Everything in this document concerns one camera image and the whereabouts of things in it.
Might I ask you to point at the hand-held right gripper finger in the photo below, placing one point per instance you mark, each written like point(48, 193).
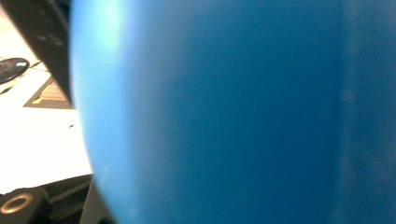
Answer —
point(71, 196)

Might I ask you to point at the black computer mouse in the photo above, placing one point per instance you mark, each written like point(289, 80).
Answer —
point(12, 69)

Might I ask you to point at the brown mat with dark border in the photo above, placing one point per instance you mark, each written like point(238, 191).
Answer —
point(51, 96)

